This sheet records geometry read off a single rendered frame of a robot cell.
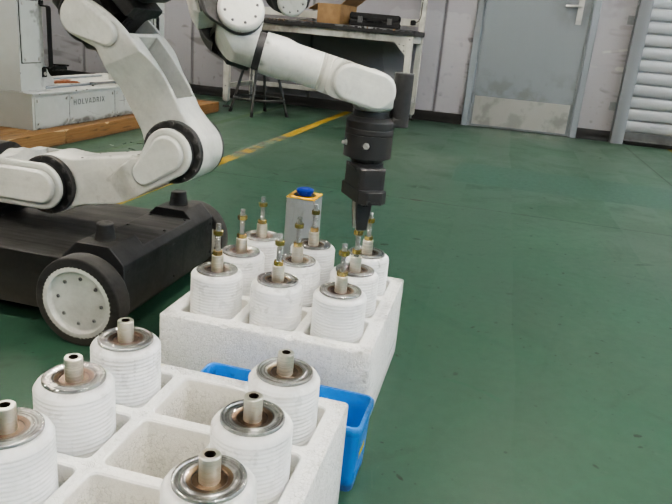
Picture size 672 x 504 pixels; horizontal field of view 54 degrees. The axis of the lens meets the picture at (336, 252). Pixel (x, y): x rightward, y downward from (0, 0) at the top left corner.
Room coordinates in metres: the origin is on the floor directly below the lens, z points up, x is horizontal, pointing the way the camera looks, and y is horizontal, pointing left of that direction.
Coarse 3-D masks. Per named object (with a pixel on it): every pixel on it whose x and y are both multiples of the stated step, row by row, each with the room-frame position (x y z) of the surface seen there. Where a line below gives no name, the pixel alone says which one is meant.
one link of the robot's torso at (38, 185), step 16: (0, 160) 1.54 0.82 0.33; (16, 160) 1.53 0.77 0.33; (0, 176) 1.53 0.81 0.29; (16, 176) 1.52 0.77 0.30; (32, 176) 1.51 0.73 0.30; (48, 176) 1.50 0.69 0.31; (0, 192) 1.53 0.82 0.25; (16, 192) 1.52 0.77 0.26; (32, 192) 1.51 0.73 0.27; (48, 192) 1.50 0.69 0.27; (48, 208) 1.51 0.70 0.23
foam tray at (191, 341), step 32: (160, 320) 1.08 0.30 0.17; (192, 320) 1.07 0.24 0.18; (224, 320) 1.08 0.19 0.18; (384, 320) 1.14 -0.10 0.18; (192, 352) 1.07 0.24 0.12; (224, 352) 1.06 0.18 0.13; (256, 352) 1.04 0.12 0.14; (320, 352) 1.02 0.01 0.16; (352, 352) 1.01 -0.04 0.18; (384, 352) 1.19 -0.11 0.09; (320, 384) 1.02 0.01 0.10; (352, 384) 1.00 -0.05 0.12
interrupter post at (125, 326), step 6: (120, 318) 0.84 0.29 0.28; (126, 318) 0.84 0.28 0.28; (120, 324) 0.82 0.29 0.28; (126, 324) 0.82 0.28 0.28; (132, 324) 0.83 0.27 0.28; (120, 330) 0.82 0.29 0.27; (126, 330) 0.82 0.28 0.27; (132, 330) 0.83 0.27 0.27; (120, 336) 0.82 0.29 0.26; (126, 336) 0.82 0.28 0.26; (132, 336) 0.83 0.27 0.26; (120, 342) 0.82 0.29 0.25; (126, 342) 0.82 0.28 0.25
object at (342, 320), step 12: (324, 300) 1.05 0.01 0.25; (336, 300) 1.05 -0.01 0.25; (348, 300) 1.05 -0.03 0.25; (360, 300) 1.06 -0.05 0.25; (312, 312) 1.08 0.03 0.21; (324, 312) 1.05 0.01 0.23; (336, 312) 1.04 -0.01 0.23; (348, 312) 1.05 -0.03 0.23; (360, 312) 1.06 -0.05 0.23; (312, 324) 1.07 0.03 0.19; (324, 324) 1.05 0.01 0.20; (336, 324) 1.04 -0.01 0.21; (348, 324) 1.05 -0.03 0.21; (360, 324) 1.07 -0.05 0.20; (324, 336) 1.05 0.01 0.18; (336, 336) 1.04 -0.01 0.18; (348, 336) 1.05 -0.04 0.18; (360, 336) 1.07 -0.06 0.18
